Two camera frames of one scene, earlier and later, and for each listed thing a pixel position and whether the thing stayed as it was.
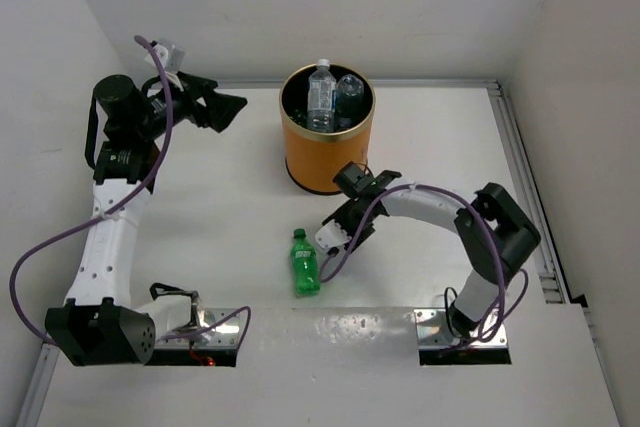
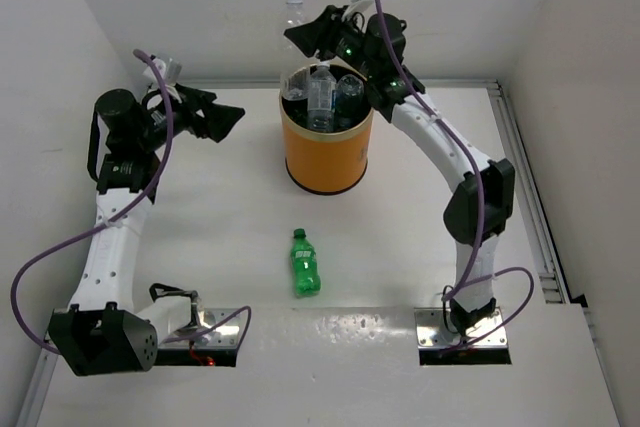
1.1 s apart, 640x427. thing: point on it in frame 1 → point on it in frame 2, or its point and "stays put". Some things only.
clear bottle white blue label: x=321 y=98 stays put
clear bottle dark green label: x=348 y=101 stays put
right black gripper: x=339 y=217 → x=320 y=33
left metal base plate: x=224 y=335 stays put
